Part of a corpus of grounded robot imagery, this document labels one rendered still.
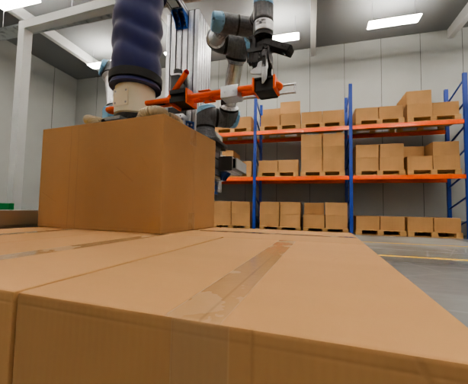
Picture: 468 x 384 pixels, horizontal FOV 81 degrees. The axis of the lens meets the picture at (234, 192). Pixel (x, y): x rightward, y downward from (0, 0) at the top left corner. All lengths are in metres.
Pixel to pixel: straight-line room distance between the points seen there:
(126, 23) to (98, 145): 0.54
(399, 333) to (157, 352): 0.18
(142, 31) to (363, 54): 9.85
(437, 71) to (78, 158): 10.58
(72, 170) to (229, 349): 1.07
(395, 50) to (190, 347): 10.95
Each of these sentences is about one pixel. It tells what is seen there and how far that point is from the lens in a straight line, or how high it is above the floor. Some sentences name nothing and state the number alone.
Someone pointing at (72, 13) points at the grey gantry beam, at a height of 3.13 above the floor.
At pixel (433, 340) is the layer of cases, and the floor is 0.54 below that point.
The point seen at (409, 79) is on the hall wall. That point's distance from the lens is 10.73.
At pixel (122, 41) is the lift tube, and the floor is 1.31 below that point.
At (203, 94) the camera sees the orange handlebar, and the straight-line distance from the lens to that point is 1.13.
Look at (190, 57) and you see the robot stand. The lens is 2.16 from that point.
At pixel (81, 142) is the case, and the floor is 0.87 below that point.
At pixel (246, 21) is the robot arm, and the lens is 1.27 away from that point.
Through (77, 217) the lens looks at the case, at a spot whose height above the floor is 0.59.
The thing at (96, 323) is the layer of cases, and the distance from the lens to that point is 0.29.
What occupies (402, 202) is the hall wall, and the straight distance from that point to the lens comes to 9.84.
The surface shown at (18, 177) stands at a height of 1.00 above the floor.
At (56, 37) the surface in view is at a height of 5.99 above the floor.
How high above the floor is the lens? 0.63
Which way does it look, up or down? 4 degrees up
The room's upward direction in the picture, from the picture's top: 1 degrees clockwise
